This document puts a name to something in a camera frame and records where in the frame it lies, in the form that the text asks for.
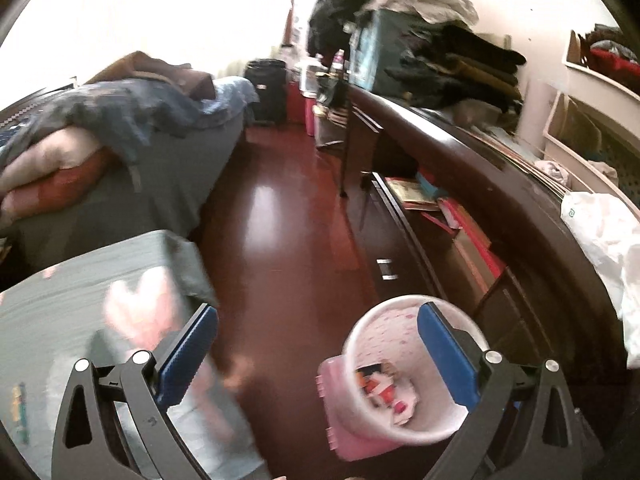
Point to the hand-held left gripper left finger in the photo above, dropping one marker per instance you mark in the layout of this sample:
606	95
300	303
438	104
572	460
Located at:
185	355

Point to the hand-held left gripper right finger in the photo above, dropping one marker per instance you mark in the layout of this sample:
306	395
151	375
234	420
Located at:
445	355

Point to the white trash bin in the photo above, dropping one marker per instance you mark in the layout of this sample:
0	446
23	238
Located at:
370	330

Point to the pink stool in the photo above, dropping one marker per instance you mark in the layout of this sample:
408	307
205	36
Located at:
335	410

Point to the teal printed tablecloth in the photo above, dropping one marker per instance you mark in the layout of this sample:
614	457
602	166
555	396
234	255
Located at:
60	300

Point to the row of books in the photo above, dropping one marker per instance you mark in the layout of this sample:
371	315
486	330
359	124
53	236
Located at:
450	215

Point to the bed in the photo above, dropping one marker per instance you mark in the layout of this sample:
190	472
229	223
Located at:
165	185

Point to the yellow and blue snack wrapper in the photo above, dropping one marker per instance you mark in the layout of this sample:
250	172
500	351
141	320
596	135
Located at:
19	410

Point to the dark wooden dresser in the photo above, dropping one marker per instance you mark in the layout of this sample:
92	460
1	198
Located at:
500	175

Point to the white plastic bag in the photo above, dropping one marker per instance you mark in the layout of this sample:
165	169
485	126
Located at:
605	230

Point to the folded pink and maroon quilt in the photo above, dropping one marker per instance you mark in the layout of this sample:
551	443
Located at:
50	165

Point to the dark blue blanket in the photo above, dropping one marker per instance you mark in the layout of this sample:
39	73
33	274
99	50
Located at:
125	110

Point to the white shelf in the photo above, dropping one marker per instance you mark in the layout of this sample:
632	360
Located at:
590	120

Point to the red container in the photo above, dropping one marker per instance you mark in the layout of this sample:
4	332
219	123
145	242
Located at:
297	102

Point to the black suitcase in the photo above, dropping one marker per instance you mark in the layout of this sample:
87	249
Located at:
265	90

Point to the brown jacket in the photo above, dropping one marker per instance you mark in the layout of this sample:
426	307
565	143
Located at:
160	72

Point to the stack of folded dark clothes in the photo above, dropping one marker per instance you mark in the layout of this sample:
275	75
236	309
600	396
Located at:
460	70

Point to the teal box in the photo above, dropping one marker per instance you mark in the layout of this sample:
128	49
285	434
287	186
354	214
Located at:
380	50

